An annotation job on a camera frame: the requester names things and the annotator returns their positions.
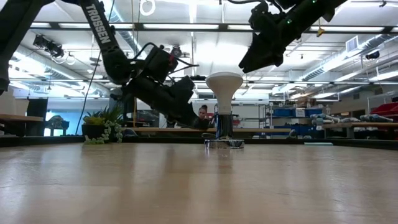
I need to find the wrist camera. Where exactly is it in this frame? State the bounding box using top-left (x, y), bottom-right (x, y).
top-left (143, 45), bottom-right (180, 82)
top-left (248, 1), bottom-right (271, 32)

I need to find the black cabinet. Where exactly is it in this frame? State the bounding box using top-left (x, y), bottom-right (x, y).
top-left (26, 98), bottom-right (49, 137)

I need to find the yellow tag on cord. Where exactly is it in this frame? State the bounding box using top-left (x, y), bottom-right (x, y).
top-left (316, 18), bottom-right (326, 38)

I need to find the white air vent grille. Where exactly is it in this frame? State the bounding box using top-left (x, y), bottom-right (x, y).
top-left (345, 35), bottom-right (360, 54)

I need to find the black camera on mount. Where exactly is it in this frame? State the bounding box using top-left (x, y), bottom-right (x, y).
top-left (32, 34), bottom-right (65, 60)

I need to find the grey wrapped bundle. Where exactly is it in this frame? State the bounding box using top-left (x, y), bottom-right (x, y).
top-left (310, 113), bottom-right (341, 126)
top-left (359, 113), bottom-right (394, 123)

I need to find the white hanging ring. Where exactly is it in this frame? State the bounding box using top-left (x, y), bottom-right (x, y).
top-left (139, 0), bottom-right (156, 17)

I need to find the silver ventilation duct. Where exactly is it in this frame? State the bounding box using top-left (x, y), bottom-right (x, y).
top-left (300, 32), bottom-right (396, 82)

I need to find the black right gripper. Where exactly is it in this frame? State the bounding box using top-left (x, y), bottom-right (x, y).
top-left (238, 12), bottom-right (301, 74)

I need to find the person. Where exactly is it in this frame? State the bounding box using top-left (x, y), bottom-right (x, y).
top-left (194, 105), bottom-right (212, 130)

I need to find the chrome lamp socket base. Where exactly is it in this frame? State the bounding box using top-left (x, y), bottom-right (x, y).
top-left (204, 113), bottom-right (246, 149)

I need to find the wooden bench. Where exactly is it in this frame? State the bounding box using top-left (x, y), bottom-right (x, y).
top-left (0, 113), bottom-right (44, 138)

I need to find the shelf with blue bins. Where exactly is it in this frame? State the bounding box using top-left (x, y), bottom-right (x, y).
top-left (259, 104), bottom-right (324, 139)

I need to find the black computer monitor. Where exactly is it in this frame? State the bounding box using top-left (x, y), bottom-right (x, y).
top-left (108, 82), bottom-right (137, 125)

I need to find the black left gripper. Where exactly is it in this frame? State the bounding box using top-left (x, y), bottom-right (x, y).
top-left (123, 76), bottom-right (200, 127)

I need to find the long wooden workbench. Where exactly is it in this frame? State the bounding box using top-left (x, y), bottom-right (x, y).
top-left (322, 121), bottom-right (398, 139)

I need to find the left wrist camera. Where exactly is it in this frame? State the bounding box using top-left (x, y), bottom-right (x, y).
top-left (143, 45), bottom-right (180, 82)

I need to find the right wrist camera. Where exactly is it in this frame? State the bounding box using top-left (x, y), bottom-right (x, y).
top-left (248, 1), bottom-right (271, 32)

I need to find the black aluminium frame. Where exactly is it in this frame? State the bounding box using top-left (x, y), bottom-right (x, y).
top-left (0, 135), bottom-right (398, 151)

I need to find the black hanging cable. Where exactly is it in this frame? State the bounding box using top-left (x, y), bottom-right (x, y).
top-left (75, 49), bottom-right (103, 136)

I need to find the potted green plant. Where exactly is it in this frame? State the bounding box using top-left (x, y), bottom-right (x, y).
top-left (81, 105), bottom-right (124, 146)

